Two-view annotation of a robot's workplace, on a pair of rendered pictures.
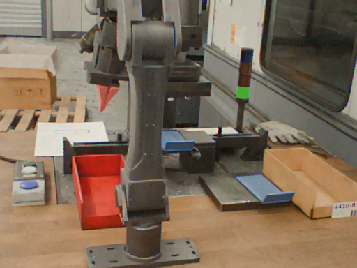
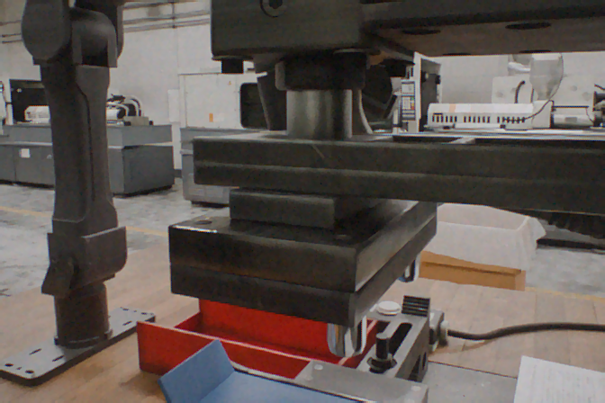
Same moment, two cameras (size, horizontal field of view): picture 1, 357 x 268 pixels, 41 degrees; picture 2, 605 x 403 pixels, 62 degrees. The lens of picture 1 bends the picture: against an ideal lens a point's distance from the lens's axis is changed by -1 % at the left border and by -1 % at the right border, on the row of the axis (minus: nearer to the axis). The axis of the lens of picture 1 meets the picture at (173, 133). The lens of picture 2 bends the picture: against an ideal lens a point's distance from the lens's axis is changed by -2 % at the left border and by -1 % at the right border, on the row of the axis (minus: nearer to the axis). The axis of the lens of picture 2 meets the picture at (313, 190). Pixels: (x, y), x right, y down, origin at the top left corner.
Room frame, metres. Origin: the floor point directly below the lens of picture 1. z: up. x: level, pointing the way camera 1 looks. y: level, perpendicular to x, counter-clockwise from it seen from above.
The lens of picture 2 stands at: (1.36, -0.22, 1.20)
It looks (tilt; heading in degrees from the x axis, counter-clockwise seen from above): 9 degrees down; 131
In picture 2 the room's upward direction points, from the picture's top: straight up
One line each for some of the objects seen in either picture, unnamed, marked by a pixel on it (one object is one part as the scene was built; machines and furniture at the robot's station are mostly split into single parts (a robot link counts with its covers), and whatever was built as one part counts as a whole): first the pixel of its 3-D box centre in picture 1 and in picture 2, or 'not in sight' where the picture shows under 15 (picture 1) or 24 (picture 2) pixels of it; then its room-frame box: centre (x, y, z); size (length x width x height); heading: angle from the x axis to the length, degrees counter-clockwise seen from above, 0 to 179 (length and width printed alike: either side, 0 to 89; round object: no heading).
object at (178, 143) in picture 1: (171, 136); (278, 398); (1.13, 0.00, 1.00); 0.15 x 0.07 x 0.03; 16
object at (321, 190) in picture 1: (308, 181); not in sight; (1.06, -0.33, 0.93); 0.25 x 0.13 x 0.08; 16
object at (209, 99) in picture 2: not in sight; (303, 104); (-2.59, 4.18, 1.24); 2.95 x 0.98 x 0.90; 13
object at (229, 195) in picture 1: (242, 190); not in sight; (1.03, -0.17, 0.91); 0.17 x 0.16 x 0.02; 106
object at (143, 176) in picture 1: (146, 120); (81, 149); (0.76, 0.05, 1.15); 0.07 x 0.06 x 0.33; 109
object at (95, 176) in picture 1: (104, 188); (257, 344); (0.95, 0.15, 0.93); 0.25 x 0.12 x 0.06; 16
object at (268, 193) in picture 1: (263, 184); not in sight; (1.01, -0.22, 0.93); 0.15 x 0.07 x 0.03; 19
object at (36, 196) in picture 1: (29, 197); not in sight; (0.94, 0.31, 0.90); 0.07 x 0.07 x 0.06; 16
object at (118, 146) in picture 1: (103, 152); (392, 366); (1.12, 0.17, 0.95); 0.15 x 0.03 x 0.10; 106
